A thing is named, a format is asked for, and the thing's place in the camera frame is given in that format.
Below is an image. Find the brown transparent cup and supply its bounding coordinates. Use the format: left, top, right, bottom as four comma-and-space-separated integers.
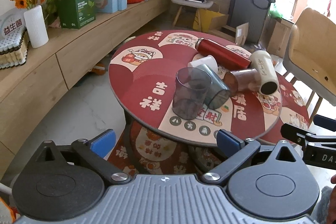
223, 69, 261, 95

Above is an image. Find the small bottles pack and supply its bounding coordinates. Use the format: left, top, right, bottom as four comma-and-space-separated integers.
0, 28, 30, 69

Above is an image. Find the white ribbed vase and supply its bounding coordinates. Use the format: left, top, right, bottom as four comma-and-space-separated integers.
24, 5, 49, 48

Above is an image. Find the red metal thermos bottle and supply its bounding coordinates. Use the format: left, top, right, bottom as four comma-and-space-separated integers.
195, 38, 251, 71

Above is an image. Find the tan armchair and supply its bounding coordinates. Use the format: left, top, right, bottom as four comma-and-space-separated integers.
282, 7, 335, 123

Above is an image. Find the yellow paper bag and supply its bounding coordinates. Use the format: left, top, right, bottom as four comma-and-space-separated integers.
193, 8, 227, 33

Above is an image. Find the green product box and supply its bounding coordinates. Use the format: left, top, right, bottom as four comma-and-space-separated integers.
56, 0, 96, 30

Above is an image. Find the grey shell chair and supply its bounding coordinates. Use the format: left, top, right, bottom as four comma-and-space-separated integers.
171, 0, 214, 26

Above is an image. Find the grey black shopping bag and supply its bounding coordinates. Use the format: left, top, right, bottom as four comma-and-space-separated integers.
228, 0, 276, 44

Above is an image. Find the cardboard box on floor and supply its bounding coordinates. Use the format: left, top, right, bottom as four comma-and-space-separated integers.
209, 23, 249, 46

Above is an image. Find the cream coffee tumbler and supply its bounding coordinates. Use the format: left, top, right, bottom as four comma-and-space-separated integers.
249, 50, 279, 96

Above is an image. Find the long wooden sideboard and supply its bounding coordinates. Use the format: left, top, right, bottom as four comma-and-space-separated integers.
1, 0, 170, 175

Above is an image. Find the red round cartoon table mat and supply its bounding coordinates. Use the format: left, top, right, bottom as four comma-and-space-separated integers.
109, 30, 309, 147

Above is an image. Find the white paper cup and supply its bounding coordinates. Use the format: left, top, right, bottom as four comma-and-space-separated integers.
187, 54, 218, 73

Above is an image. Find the white probiotic display box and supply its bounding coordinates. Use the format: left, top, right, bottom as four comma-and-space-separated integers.
0, 8, 27, 39

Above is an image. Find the grey-blue transparent cup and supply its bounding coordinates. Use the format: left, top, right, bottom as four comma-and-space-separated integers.
197, 64, 231, 110

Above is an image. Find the smoky purple transparent cup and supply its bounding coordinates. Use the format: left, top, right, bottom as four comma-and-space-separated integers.
172, 67, 212, 120

